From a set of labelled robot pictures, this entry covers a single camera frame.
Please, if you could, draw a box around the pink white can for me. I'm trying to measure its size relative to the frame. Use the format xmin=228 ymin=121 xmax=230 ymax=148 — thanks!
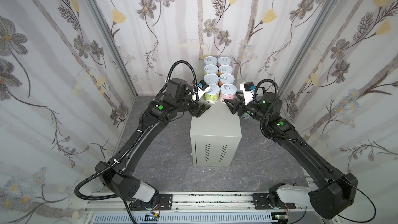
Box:
xmin=220 ymin=84 xmax=237 ymax=103

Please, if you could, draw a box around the orange yellow labelled can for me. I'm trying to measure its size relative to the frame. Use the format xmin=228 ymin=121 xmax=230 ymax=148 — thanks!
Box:
xmin=204 ymin=74 xmax=219 ymax=85

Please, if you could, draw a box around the green white labelled can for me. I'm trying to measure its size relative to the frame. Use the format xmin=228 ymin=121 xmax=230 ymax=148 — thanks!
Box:
xmin=204 ymin=64 xmax=219 ymax=76

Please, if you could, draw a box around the brown labelled can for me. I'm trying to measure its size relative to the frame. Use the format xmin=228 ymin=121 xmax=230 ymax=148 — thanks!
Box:
xmin=218 ymin=65 xmax=233 ymax=76

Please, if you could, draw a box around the blue labelled can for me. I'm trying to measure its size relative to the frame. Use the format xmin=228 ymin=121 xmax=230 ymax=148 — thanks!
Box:
xmin=203 ymin=56 xmax=218 ymax=66

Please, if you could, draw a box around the pink labelled can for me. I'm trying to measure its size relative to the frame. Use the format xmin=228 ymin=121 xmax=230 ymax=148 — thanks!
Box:
xmin=217 ymin=57 xmax=232 ymax=67

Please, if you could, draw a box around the teal labelled can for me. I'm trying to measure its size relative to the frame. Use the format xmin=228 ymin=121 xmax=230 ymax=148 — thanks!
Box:
xmin=241 ymin=113 xmax=250 ymax=119

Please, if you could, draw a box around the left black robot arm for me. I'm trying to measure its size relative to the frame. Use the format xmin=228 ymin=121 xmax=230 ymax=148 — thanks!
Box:
xmin=74 ymin=60 xmax=209 ymax=206

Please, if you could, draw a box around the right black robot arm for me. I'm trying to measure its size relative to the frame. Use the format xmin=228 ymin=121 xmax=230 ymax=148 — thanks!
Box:
xmin=224 ymin=79 xmax=359 ymax=219

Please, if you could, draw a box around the grey metal cabinet counter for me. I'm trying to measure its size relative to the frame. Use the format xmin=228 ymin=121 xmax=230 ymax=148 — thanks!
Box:
xmin=190 ymin=96 xmax=241 ymax=167

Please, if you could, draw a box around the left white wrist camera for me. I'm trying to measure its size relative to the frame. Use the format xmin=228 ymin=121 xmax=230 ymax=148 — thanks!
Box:
xmin=191 ymin=80 xmax=210 ymax=102

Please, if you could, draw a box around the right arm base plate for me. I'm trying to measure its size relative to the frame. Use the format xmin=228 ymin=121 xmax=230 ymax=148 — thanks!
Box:
xmin=252 ymin=193 xmax=296 ymax=210

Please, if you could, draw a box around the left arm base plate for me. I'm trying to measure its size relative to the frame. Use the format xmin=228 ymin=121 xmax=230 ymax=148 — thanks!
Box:
xmin=128 ymin=194 xmax=173 ymax=211

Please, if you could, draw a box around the white slotted cable duct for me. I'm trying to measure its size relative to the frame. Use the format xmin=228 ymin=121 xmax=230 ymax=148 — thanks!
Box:
xmin=91 ymin=212 xmax=278 ymax=224

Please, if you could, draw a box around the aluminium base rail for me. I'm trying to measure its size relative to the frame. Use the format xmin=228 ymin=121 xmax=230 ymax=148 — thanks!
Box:
xmin=83 ymin=174 xmax=340 ymax=215

